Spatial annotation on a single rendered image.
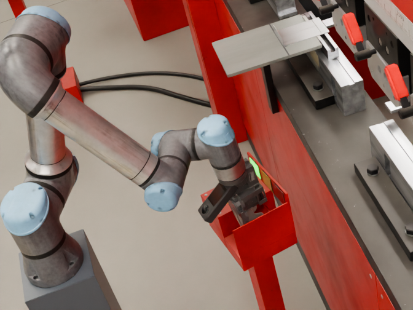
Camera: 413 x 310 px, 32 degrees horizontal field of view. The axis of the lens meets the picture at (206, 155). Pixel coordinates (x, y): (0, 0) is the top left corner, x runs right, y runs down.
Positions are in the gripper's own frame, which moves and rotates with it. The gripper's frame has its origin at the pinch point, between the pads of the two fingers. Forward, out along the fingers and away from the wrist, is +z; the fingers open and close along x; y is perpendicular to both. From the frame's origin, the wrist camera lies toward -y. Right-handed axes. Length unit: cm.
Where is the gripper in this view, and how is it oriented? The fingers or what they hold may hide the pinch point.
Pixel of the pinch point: (245, 230)
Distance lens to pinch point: 185.1
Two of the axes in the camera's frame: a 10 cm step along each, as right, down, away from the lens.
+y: 8.5, -5.0, 1.6
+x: -4.3, -5.1, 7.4
